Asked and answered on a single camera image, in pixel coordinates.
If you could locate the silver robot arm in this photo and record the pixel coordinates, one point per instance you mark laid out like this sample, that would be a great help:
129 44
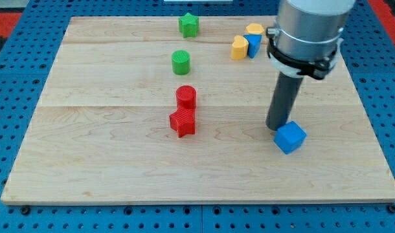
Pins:
305 39

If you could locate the yellow heart block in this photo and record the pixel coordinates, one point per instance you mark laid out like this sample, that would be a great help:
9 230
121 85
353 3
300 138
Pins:
239 48

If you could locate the blue cube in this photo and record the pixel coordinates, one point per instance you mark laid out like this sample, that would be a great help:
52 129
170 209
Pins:
289 137

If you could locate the red star block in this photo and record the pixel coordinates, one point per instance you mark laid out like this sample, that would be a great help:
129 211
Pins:
183 121

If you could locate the wooden board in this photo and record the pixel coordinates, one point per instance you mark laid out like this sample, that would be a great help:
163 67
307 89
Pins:
101 135

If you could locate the red cylinder block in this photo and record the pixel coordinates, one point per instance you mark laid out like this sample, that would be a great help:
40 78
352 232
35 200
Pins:
186 97

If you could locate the green cylinder block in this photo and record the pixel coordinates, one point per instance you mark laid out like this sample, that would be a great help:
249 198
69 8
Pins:
180 62

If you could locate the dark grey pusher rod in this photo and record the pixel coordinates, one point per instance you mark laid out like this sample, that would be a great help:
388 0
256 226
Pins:
284 95

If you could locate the green star block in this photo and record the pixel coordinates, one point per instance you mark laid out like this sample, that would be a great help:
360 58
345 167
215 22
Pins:
188 25

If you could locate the blue triangular block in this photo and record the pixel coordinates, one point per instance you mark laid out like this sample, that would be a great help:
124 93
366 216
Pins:
254 41

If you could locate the yellow hexagon block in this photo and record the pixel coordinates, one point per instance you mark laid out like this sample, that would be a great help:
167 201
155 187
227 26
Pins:
254 29

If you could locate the black cable clamp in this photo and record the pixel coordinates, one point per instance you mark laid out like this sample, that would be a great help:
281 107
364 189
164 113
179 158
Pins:
300 58

